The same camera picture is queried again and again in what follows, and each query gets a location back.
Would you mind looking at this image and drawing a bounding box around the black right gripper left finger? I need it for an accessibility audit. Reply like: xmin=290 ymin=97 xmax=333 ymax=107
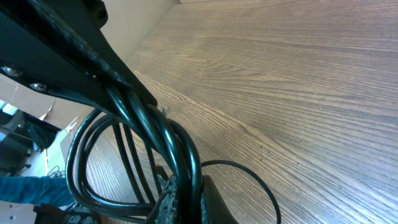
xmin=144 ymin=174 xmax=187 ymax=224

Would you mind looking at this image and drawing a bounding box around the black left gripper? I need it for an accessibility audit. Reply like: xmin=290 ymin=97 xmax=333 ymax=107
xmin=1 ymin=0 xmax=157 ymax=113

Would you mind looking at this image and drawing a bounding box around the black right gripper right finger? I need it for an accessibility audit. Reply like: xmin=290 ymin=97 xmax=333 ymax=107
xmin=201 ymin=175 xmax=238 ymax=224

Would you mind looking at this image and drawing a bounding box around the black grey-plug USB cable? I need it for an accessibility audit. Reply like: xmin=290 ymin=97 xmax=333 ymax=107
xmin=65 ymin=83 xmax=282 ymax=224

